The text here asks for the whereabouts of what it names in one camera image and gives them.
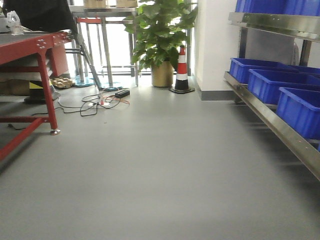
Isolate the cardboard box right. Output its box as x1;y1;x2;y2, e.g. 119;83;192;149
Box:
116;0;138;8

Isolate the blue bin top shelf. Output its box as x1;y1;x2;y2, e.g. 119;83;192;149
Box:
235;0;320;17

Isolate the cardboard box left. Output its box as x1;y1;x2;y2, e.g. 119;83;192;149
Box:
83;0;107;9

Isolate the blue bin near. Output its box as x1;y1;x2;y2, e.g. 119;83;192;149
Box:
276;87;320;140

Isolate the blue bin middle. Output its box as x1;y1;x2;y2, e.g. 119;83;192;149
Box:
247;69;320;105

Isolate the black cloth on bench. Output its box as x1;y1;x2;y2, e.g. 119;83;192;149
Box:
2;0;77;33

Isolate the egg carton on floor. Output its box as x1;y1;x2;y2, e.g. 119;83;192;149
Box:
50;77;75;89

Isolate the red metal workbench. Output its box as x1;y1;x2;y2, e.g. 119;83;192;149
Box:
0;31;76;162

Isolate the black power adapter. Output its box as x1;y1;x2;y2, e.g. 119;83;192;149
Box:
114;88;131;99

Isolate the cardboard box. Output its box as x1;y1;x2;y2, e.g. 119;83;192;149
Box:
83;0;107;9
116;0;138;8

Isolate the orange floor cable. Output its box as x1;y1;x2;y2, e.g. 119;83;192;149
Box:
98;94;131;106

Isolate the gold plant pot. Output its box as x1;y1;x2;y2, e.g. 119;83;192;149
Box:
151;61;174;88

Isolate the black floor cable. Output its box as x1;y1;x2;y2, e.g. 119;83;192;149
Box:
7;86;126;131

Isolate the steel table frame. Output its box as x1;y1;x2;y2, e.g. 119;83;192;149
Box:
66;5;137;90

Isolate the blue bin far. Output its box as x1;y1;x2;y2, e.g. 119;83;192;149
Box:
229;57;298;84

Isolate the green potted plant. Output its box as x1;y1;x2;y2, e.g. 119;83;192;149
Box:
124;0;198;71

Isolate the orange white traffic cone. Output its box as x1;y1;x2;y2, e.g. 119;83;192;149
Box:
169;45;195;94

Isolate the clear plastic bag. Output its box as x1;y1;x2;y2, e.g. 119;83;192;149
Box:
6;10;24;36

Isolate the stainless steel shelf rack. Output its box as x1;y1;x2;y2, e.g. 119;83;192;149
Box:
224;12;320;178

